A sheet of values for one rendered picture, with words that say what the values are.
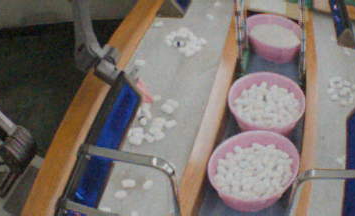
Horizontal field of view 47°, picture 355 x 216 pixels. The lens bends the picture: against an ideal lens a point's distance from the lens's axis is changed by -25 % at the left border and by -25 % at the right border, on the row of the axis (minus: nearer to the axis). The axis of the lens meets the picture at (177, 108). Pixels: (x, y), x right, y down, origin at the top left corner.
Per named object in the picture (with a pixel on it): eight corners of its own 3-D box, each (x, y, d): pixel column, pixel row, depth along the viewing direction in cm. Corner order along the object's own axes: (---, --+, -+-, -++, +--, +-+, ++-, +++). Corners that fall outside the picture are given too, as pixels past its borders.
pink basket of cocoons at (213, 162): (197, 216, 130) (196, 196, 124) (219, 151, 150) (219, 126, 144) (287, 219, 124) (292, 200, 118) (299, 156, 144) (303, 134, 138)
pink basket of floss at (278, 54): (272, 75, 177) (271, 53, 171) (231, 40, 195) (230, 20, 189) (314, 57, 185) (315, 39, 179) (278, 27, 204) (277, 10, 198)
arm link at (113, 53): (73, 64, 149) (89, 46, 145) (84, 47, 158) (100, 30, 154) (99, 88, 153) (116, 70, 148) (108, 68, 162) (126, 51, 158)
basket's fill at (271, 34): (247, 57, 184) (247, 45, 180) (252, 29, 201) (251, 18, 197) (300, 67, 179) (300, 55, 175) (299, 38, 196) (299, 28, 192)
